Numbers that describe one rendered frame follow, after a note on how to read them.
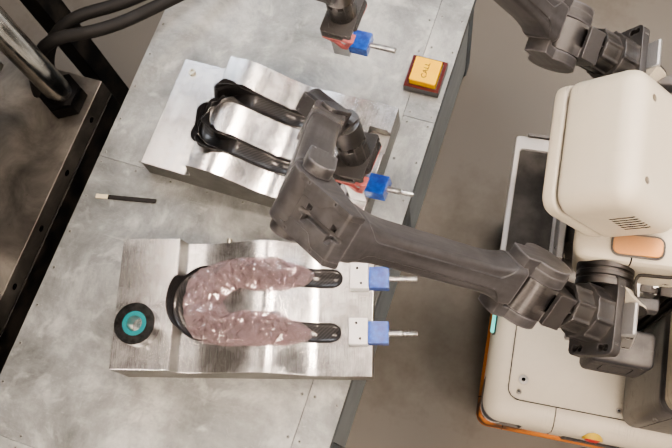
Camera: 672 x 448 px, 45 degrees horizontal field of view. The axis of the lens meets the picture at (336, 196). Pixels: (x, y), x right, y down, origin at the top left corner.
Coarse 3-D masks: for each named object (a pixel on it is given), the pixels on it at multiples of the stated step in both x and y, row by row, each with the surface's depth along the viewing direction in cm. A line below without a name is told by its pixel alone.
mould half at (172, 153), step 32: (192, 64) 183; (256, 64) 173; (192, 96) 180; (288, 96) 174; (352, 96) 173; (160, 128) 178; (224, 128) 168; (256, 128) 170; (288, 128) 172; (384, 128) 169; (160, 160) 176; (192, 160) 167; (224, 160) 167; (384, 160) 171; (224, 192) 177; (256, 192) 168
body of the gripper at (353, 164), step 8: (368, 136) 154; (376, 136) 154; (360, 144) 147; (368, 144) 153; (376, 144) 153; (344, 152) 148; (352, 152) 148; (360, 152) 149; (368, 152) 151; (344, 160) 151; (352, 160) 150; (360, 160) 150; (368, 160) 152; (336, 168) 152; (344, 168) 152; (352, 168) 152; (360, 168) 151; (336, 176) 152; (344, 176) 151; (352, 176) 151; (360, 176) 150
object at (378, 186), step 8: (368, 176) 161; (376, 176) 161; (384, 176) 161; (368, 184) 161; (376, 184) 160; (384, 184) 160; (352, 192) 162; (368, 192) 160; (376, 192) 159; (384, 192) 159; (392, 192) 160; (400, 192) 159; (408, 192) 159; (360, 200) 164; (384, 200) 161
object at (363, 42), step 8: (360, 32) 171; (368, 32) 170; (360, 40) 170; (368, 40) 170; (336, 48) 172; (352, 48) 170; (360, 48) 169; (368, 48) 170; (376, 48) 170; (384, 48) 170; (392, 48) 169
